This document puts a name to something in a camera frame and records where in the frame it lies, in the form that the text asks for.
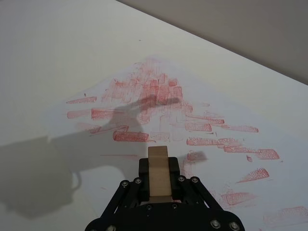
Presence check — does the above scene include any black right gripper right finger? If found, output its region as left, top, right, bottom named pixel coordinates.
left=168, top=156, right=246, bottom=231

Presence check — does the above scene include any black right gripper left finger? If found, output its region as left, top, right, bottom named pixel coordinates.
left=84, top=157, right=151, bottom=231

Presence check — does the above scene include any tan wooden stamp block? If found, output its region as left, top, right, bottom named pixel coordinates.
left=147, top=145, right=173, bottom=204

